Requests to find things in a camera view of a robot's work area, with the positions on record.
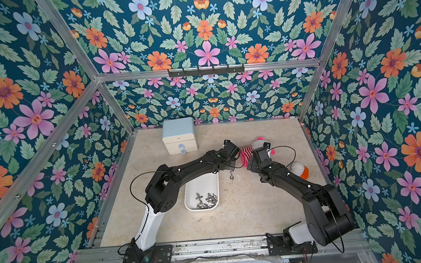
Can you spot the pale blue drawer box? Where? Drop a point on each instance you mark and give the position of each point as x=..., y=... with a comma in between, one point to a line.
x=179, y=136

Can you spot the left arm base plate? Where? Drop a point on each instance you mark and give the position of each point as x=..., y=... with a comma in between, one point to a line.
x=156, y=254

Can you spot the pile of wing nuts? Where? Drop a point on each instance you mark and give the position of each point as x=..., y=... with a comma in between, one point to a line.
x=209, y=202

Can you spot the pink white striped plush toy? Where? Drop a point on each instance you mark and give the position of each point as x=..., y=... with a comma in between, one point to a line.
x=246, y=151

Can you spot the white storage tray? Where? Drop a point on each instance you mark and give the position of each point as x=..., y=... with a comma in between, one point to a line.
x=208, y=183

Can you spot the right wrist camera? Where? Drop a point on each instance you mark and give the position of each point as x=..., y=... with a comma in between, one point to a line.
x=267, y=145

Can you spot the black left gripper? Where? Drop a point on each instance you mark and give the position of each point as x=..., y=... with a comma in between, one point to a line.
x=233, y=163

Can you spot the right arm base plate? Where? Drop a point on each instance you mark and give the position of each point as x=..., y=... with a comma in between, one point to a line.
x=291, y=243

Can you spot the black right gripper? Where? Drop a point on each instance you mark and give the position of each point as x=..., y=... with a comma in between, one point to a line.
x=261, y=154

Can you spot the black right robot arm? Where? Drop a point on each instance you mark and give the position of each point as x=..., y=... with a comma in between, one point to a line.
x=326, y=216

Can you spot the black hook rail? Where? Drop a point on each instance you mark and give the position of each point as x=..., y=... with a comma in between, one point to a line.
x=199, y=72

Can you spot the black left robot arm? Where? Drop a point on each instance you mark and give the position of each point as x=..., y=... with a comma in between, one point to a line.
x=162, y=190

